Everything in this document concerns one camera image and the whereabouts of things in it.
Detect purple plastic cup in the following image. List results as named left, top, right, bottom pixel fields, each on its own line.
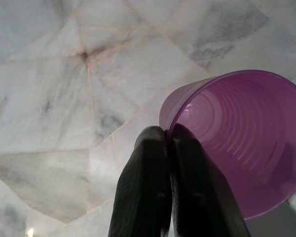
left=159, top=70, right=296, bottom=221

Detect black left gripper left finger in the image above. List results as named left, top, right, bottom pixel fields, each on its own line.
left=108, top=125, right=173, bottom=237

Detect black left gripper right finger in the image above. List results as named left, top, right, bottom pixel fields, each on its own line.
left=166, top=122, right=252, bottom=237

